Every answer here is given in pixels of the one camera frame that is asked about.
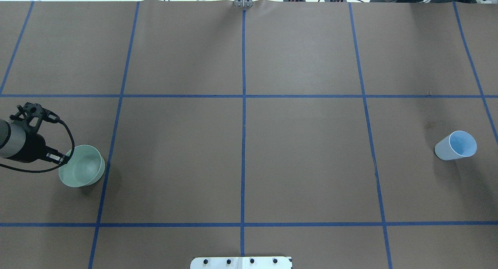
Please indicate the white pedestal base plate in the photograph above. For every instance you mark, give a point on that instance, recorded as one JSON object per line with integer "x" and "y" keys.
{"x": 254, "y": 262}

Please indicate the light blue plastic cup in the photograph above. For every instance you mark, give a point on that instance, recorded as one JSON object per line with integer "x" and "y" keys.
{"x": 457, "y": 145}

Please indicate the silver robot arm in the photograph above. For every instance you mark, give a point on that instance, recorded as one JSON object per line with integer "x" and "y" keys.
{"x": 21, "y": 143}

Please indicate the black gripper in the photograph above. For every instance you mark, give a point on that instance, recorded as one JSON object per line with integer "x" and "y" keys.
{"x": 32, "y": 148}

